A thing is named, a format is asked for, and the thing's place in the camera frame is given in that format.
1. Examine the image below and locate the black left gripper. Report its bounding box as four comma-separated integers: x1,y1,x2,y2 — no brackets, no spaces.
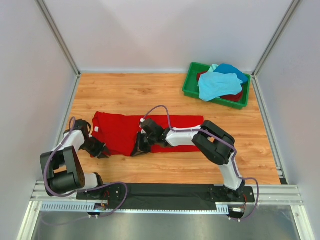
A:
79,137,109,160

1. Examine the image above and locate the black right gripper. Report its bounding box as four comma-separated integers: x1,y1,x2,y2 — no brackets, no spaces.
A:
131,132,157,158

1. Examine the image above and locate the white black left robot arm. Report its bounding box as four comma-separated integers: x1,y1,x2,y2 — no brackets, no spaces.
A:
40,117,111,201

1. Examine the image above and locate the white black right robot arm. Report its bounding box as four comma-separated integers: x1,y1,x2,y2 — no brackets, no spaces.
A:
130,119,246,202

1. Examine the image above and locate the green plastic bin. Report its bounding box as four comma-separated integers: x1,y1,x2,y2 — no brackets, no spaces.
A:
182,62,251,110

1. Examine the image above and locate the light blue t shirt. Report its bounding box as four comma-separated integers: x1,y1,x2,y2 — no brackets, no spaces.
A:
196,63,248,102

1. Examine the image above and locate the dark red t shirt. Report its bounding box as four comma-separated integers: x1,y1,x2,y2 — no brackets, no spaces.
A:
197,72,243,102

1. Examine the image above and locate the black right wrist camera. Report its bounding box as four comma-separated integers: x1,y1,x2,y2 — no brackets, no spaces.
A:
140,118,164,136

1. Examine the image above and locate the grey slotted cable duct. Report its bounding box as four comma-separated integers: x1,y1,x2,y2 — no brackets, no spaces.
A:
40,201,229,215

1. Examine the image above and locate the left aluminium corner post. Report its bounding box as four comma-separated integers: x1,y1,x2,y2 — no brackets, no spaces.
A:
35,0,81,77

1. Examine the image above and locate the aluminium corner post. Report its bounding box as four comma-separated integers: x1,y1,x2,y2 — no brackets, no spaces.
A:
252,0,303,78
35,0,81,77

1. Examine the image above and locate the right aluminium corner post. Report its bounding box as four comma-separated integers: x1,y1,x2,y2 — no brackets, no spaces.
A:
252,0,303,78

